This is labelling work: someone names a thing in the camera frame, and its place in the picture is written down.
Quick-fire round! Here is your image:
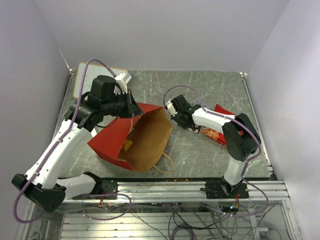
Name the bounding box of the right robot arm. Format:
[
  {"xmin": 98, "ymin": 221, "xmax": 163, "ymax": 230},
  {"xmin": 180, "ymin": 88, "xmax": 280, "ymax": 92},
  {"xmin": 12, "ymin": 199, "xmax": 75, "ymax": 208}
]
[{"xmin": 165, "ymin": 94, "xmax": 261, "ymax": 198}]

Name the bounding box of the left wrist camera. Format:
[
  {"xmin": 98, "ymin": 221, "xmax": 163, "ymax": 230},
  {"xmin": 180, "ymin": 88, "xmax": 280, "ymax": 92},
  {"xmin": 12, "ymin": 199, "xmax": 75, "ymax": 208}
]
[{"xmin": 114, "ymin": 72, "xmax": 132, "ymax": 94}]

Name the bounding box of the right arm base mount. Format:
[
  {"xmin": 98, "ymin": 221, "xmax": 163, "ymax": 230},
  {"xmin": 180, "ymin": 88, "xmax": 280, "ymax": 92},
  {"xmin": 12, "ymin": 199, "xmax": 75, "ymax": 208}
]
[{"xmin": 200, "ymin": 179, "xmax": 249, "ymax": 200}]

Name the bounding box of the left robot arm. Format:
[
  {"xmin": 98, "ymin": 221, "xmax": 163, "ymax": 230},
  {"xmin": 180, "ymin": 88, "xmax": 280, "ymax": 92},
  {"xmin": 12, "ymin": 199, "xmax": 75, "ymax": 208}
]
[{"xmin": 11, "ymin": 73, "xmax": 143, "ymax": 213}]

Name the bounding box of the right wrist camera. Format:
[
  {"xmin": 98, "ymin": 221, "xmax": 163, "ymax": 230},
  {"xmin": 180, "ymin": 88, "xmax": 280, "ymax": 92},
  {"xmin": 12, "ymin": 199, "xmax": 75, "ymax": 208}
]
[{"xmin": 165, "ymin": 100, "xmax": 178, "ymax": 117}]

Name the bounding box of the red paper bag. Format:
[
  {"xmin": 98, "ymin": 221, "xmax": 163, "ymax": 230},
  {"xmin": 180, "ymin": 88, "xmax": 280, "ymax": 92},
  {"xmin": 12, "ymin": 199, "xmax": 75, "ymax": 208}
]
[{"xmin": 88, "ymin": 103, "xmax": 173, "ymax": 172}]

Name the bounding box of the yellow candy packet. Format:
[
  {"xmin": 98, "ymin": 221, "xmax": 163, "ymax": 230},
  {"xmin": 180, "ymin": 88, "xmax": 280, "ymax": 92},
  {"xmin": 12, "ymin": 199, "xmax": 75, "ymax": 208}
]
[{"xmin": 121, "ymin": 139, "xmax": 133, "ymax": 153}]

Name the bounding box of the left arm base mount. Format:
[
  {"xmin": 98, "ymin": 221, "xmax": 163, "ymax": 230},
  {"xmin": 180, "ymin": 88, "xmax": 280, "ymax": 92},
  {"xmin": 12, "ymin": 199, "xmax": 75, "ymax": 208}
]
[{"xmin": 101, "ymin": 180, "xmax": 118, "ymax": 200}]

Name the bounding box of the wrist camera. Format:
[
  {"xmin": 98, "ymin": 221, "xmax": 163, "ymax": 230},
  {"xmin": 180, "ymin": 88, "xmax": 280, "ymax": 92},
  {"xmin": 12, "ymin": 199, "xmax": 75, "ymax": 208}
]
[
  {"xmin": 114, "ymin": 72, "xmax": 132, "ymax": 94},
  {"xmin": 165, "ymin": 100, "xmax": 178, "ymax": 117}
]

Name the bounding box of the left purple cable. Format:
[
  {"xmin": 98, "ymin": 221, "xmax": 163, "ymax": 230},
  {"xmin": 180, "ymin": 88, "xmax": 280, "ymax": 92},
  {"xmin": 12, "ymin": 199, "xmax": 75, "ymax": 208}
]
[{"xmin": 12, "ymin": 58, "xmax": 118, "ymax": 224}]

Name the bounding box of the small whiteboard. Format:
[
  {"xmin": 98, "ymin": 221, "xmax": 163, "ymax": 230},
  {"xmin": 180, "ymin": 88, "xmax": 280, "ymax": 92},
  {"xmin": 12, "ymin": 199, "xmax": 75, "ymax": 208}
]
[{"xmin": 72, "ymin": 61, "xmax": 130, "ymax": 100}]

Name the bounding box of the red snack packet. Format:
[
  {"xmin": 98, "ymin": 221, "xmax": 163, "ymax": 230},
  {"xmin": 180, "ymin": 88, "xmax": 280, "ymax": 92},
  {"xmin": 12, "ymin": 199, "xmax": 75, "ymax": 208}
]
[{"xmin": 198, "ymin": 104, "xmax": 237, "ymax": 146}]

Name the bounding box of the aluminium frame rail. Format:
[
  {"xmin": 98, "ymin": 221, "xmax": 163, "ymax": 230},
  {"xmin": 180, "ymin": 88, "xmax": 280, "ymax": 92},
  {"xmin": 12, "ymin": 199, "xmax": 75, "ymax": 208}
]
[{"xmin": 63, "ymin": 180, "xmax": 290, "ymax": 204}]

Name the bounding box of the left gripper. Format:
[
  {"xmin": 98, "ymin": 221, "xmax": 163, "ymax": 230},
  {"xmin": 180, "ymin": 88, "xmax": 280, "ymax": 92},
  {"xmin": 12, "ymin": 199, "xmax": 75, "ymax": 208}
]
[{"xmin": 102, "ymin": 88, "xmax": 144, "ymax": 118}]

